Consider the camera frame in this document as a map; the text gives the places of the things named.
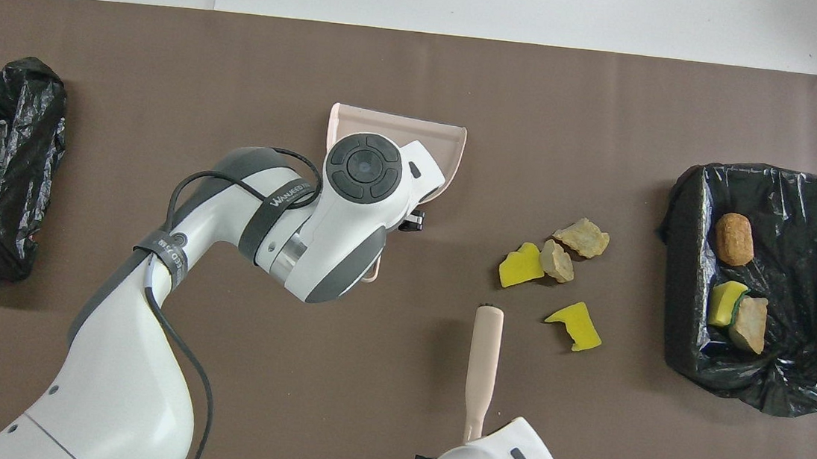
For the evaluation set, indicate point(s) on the notched yellow sponge piece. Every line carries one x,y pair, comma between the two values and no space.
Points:
579,328

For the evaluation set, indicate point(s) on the brown table mat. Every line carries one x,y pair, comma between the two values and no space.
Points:
243,79

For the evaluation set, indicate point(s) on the small beige sponge chunk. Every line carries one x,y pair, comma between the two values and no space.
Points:
557,262

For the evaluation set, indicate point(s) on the pale pink dustpan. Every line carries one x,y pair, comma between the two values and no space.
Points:
389,121

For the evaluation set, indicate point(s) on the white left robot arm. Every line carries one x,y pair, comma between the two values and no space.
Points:
116,381

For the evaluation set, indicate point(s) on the yellow green-backed sponge piece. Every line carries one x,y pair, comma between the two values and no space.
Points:
724,303

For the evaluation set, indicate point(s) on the beige hand brush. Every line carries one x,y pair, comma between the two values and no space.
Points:
483,364

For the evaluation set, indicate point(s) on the long beige sponge chunk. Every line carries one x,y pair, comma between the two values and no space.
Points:
584,238

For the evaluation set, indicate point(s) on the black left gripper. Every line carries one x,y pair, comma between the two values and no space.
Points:
413,222

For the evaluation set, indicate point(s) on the orange-brown sponge lump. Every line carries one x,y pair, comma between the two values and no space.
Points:
734,238

